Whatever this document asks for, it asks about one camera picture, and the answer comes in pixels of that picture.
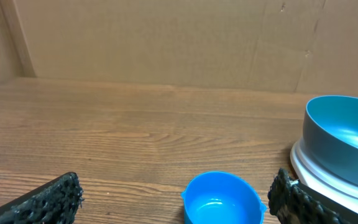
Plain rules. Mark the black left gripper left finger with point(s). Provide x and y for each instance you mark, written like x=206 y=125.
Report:
x=54 y=202

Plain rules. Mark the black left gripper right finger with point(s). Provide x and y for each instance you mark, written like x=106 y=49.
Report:
x=293 y=202

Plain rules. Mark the blue plastic measuring scoop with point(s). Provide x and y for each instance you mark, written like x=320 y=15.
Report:
x=221 y=197

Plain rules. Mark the white digital kitchen scale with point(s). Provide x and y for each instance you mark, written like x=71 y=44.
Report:
x=321 y=180

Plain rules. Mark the teal metal bowl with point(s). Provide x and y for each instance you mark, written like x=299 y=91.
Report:
x=330 y=134

